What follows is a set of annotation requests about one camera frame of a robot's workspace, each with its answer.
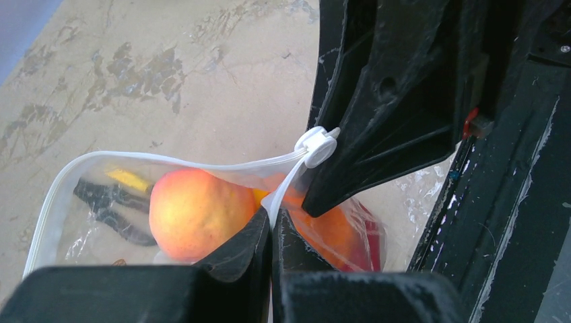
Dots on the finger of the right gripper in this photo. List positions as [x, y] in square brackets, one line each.
[332, 23]
[412, 74]

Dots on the peach fruit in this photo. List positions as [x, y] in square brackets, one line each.
[192, 213]

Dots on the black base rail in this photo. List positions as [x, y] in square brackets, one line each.
[475, 214]

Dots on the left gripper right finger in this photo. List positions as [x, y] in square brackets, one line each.
[306, 288]

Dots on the black handled pliers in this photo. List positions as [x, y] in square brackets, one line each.
[101, 198]

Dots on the red bell pepper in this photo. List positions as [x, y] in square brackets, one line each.
[371, 247]

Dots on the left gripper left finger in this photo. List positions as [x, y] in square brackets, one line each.
[229, 285]

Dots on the clear zip top bag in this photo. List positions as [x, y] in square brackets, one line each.
[116, 207]

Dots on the yellow handled screwdriver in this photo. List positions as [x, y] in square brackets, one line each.
[130, 180]

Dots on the orange mini pumpkin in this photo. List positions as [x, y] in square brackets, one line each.
[340, 235]

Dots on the yellow bell pepper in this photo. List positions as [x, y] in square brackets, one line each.
[259, 195]

